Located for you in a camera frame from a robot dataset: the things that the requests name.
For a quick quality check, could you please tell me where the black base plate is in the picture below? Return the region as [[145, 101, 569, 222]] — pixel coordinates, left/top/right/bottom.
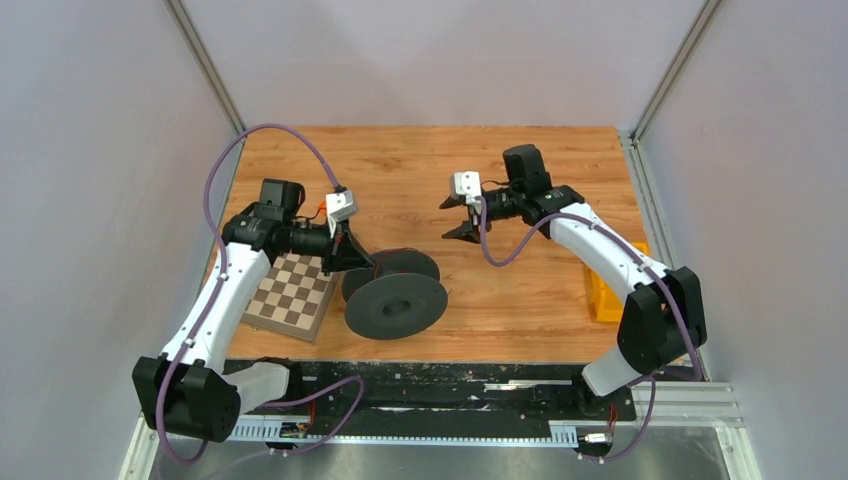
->
[[225, 359, 637, 440]]

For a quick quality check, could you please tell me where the yellow plastic bin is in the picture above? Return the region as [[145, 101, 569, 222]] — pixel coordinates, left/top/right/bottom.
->
[[583, 242, 652, 325]]

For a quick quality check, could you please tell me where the aluminium side rail right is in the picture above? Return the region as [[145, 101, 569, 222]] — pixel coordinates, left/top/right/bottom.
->
[[618, 130, 762, 479]]

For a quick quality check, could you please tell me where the wooden chessboard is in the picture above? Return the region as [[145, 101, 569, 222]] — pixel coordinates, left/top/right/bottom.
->
[[241, 254, 342, 342]]

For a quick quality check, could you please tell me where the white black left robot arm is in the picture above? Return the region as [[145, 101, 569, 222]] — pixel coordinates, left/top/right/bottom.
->
[[132, 179, 371, 443]]

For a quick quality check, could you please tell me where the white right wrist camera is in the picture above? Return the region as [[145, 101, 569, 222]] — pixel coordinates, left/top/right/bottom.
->
[[449, 171, 482, 205]]

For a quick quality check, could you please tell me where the aluminium frame post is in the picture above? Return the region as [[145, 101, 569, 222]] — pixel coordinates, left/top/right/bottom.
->
[[163, 0, 246, 133], [630, 0, 724, 145]]

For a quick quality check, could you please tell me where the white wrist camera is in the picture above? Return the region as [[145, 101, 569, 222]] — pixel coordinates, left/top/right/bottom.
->
[[449, 171, 482, 205], [324, 189, 359, 237]]

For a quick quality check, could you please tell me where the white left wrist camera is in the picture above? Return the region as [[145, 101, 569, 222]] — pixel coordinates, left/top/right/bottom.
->
[[324, 189, 359, 237]]

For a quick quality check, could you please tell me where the aluminium frame post right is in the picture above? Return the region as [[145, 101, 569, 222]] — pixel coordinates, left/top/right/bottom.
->
[[630, 0, 724, 145]]

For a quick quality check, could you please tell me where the slotted aluminium cable duct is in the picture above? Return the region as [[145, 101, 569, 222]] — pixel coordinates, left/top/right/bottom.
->
[[229, 416, 578, 448]]

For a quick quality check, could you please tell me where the aluminium frame post left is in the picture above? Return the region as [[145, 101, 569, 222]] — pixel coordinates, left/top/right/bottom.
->
[[163, 0, 246, 133]]

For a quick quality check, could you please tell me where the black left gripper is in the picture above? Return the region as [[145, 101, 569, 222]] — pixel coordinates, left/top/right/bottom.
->
[[284, 214, 375, 277]]

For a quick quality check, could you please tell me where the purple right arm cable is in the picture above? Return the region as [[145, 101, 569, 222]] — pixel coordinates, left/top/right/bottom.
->
[[478, 197, 705, 464]]

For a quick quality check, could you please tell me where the black cable spool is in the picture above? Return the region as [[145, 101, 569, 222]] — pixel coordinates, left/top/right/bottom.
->
[[341, 248, 448, 340]]

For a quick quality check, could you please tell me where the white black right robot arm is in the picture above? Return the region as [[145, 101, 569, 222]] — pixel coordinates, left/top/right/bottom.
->
[[441, 144, 708, 418]]

